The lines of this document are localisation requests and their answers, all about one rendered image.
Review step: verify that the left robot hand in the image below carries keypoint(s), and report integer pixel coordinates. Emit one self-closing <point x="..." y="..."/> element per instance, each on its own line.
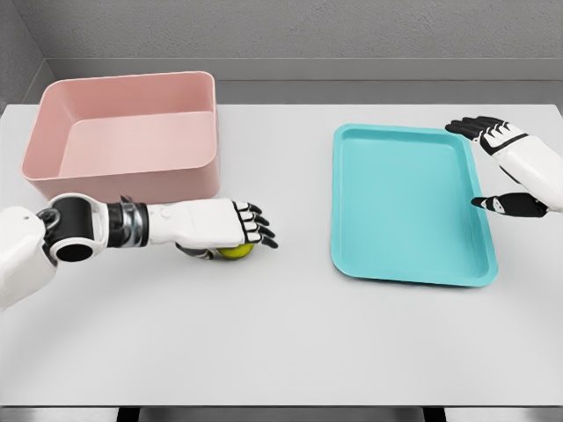
<point x="215" y="220"/>

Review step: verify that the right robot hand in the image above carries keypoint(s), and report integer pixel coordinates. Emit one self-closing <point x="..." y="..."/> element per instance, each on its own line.
<point x="514" y="158"/>

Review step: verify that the yellow-green tennis ball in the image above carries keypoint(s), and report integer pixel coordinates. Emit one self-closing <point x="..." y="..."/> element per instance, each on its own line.
<point x="236" y="252"/>

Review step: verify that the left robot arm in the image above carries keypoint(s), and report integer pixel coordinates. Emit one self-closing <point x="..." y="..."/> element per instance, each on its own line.
<point x="88" y="228"/>

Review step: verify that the blue rectangular tray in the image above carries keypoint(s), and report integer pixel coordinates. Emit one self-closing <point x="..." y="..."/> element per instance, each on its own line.
<point x="411" y="206"/>

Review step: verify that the pink rectangular basket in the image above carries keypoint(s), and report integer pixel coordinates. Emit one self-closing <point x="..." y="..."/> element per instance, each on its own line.
<point x="132" y="132"/>

